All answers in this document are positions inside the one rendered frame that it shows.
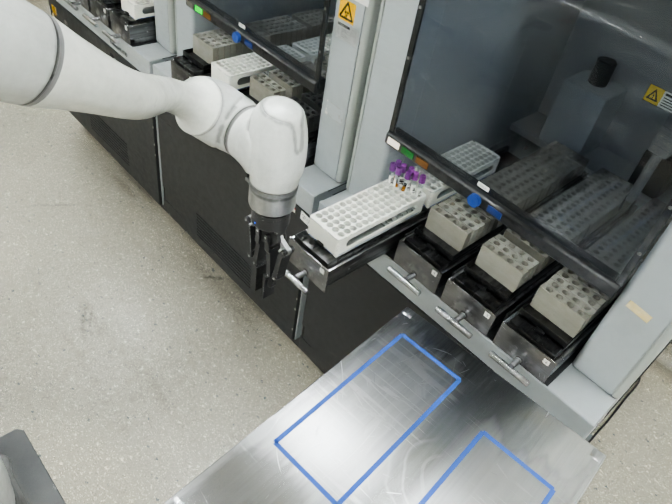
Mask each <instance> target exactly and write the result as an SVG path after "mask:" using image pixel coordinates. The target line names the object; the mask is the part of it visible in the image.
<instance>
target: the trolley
mask: <svg viewBox="0 0 672 504"><path fill-rule="evenodd" d="M605 459H606V455H605V454H603V453H602V452H601V451H599V450H598V449H597V448H595V447H594V446H593V445H591V444H590V443H589V442H587V441H586V440H585V439H583V438H582V437H581V436H580V435H578V434H577V433H576V432H574V431H573V430H572V429H570V428H569V427H568V426H566V425H565V424H564V423H562V422H561V421H560V420H558V419H557V418H556V417H554V416H553V415H552V414H550V413H549V412H548V411H546V410H545V409H544V408H542V407H541V406H540V405H538V404H537V403H536V402H534V401H533V400H532V399H530V398H529V397H528V396H526V395H525V394H524V393H522V392H521V391H520V390H518V389H517V388H516V387H514V386H513V385H512V384H510V383H509V382H508V381H506V380H505V379H504V378H503V377H501V376H500V375H499V374H497V373H496V372H495V371H493V370H492V369H491V368H489V367H488V366H487V365H485V364H484V363H483V362H481V361H480V360H479V359H477V358H476V357H475V356H473V355H472V354H471V353H469V352H468V351H467V350H465V349H464V348H463V347H461V346H460V345H459V344H457V343H456V342H455V341H453V340H452V339H451V338H449V337H448V336H447V335H445V334H444V333H443V332H441V331H440V330H439V329H437V328H436V327H435V326H433V325H432V324H431V323H429V322H428V321H427V320H425V319H424V318H423V317H422V316H420V315H419V314H418V313H416V312H415V311H414V310H412V309H411V308H410V307H406V308H405V309H404V310H403V311H401V312H400V313H399V314H398V315H396V316H395V317H394V318H393V319H391V320H390V321H389V322H388V323H387V324H385V325H384V326H383V327H382V328H380V329H379V330H378V331H377V332H375V333H374V334H373V335H372V336H370V337H369V338H368V339H367V340H365V341H364V342H363V343H362V344H360V345H359V346H358V347H357V348H355V349H354V350H353V351H352V352H351V353H349V354H348V355H347V356H346V357H344V358H343V359H342V360H341V361H339V362H338V363H337V364H336V365H334V366H333V367H332V368H331V369H329V370H328V371H327V372H326V373H324V374H323V375H322V376H321V377H319V378H318V379H317V380H316V381H315V382H313V383H312V384H311V385H310V386H308V387H307V388H306V389H305V390H303V391H302V392H301V393H300V394H298V395H297V396H296V397H295V398H293V399H292V400H291V401H290V402H288V403H287V404H286V405H285V406H284V407H282V408H281V409H280V410H279V411H277V412H276V413H275V414H274V415H272V416H271V417H270V418H269V419H267V420H266V421H265V422H264V423H262V424H261V425H260V426H259V427H257V428H256V429H255V430H254V431H252V432H251V433H250V434H249V435H248V436H246V437H245V438H244V439H243V440H241V441H240V442H239V443H238V444H236V445H235V446H234V447H233V448H231V449H230V450H229V451H228V452H226V453H225V454H224V455H223V456H221V457H220V458H219V459H218V460H216V461H215V462H214V463H213V464H212V465H210V466H209V467H208V468H207V469H205V470H204V471H203V472H202V473H200V474H199V475H198V476H197V477H195V478H194V479H193V480H192V481H190V482H189V483H188V484H187V485H185V486H184V487H183V488H182V489H180V490H179V491H178V492H177V493H176V494H174V495H173V496H172V497H171V498H169V499H168V500H167V501H166V502H164V503H163V504H578V502H579V501H580V499H581V497H582V496H583V494H584V493H585V491H586V489H587V488H588V486H589V485H590V483H591V481H592V480H593V478H594V477H595V475H596V473H597V472H598V470H599V469H600V467H601V466H602V464H603V462H604V461H605Z"/></svg>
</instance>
